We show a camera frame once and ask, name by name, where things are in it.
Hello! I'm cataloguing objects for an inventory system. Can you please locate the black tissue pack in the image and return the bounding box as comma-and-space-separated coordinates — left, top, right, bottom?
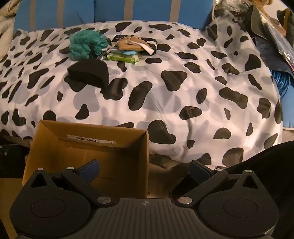
111, 35, 127, 43

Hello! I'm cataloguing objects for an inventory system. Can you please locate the blue wet wipes pack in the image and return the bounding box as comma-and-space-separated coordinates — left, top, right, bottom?
120, 50, 138, 56

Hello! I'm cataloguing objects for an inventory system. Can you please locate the teal mesh bath loofah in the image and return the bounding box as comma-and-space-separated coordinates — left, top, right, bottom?
68, 29, 109, 61

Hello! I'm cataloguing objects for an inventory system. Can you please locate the black foam sponge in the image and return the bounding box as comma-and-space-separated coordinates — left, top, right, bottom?
67, 59, 110, 89

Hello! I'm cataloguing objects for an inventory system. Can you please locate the white elastic band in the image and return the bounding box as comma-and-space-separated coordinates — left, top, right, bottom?
127, 40, 155, 55

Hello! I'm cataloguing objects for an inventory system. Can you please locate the clutter pile of bags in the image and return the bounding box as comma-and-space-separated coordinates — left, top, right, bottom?
211, 1, 293, 74

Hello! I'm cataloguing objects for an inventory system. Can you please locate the green wet wipes pack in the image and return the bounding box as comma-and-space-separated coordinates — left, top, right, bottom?
107, 53, 141, 64

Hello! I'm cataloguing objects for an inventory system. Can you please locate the cow print bed sheet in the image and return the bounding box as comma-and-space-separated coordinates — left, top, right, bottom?
1, 11, 283, 167

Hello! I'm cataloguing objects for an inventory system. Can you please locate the blue striped cushion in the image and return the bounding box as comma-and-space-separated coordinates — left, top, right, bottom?
14, 0, 95, 31
95, 0, 213, 30

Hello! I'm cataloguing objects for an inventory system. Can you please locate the beige quilted blanket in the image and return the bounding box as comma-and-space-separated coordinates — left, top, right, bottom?
0, 0, 20, 58

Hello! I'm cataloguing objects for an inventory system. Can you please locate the tan drawstring pouch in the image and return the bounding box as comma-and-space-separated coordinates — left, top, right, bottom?
116, 37, 148, 51

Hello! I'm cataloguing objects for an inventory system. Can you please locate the blue striped cushion left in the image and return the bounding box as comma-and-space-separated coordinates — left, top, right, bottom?
14, 0, 95, 31

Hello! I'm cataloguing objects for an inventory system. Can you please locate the blue striped cushion right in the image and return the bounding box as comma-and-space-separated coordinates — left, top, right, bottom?
95, 0, 213, 30

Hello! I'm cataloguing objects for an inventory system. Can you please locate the cardboard box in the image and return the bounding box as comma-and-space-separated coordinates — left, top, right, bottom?
22, 120, 148, 198

